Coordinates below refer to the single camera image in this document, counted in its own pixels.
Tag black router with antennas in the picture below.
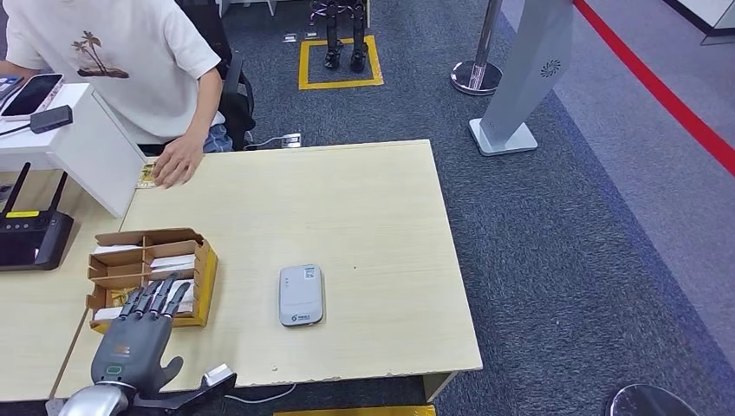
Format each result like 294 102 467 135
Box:
0 162 75 272

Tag round dark disc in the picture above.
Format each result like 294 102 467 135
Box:
603 383 699 416

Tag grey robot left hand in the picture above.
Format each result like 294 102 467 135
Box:
90 273 192 397

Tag white platform with dark edge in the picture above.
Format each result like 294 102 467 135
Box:
663 0 735 46

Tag person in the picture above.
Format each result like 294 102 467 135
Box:
0 0 239 190

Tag chrome stanchion post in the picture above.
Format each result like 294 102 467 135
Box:
449 0 505 96

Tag black office chair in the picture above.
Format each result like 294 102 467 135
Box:
174 0 257 152

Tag white table frame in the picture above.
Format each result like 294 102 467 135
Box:
215 0 278 18

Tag black smartphone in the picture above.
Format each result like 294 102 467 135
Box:
0 73 65 121

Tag white cable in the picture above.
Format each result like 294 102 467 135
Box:
224 383 296 406

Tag white desk riser box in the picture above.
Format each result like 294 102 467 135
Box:
0 82 147 219

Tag red floor tape line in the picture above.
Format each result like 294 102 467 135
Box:
573 0 735 178

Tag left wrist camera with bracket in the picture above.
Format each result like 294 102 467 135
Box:
128 363 237 412

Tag cardboard key card box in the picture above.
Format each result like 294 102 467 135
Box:
86 227 219 335

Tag black humanoid robot legs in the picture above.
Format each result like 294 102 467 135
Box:
309 0 370 74

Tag grey kiosk stand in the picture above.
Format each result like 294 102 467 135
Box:
467 0 576 157

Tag black power bank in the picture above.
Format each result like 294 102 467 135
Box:
29 105 75 135

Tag person's left hand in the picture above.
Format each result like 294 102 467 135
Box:
151 136 206 190

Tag yellow floor tape square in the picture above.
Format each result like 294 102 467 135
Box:
297 34 385 91

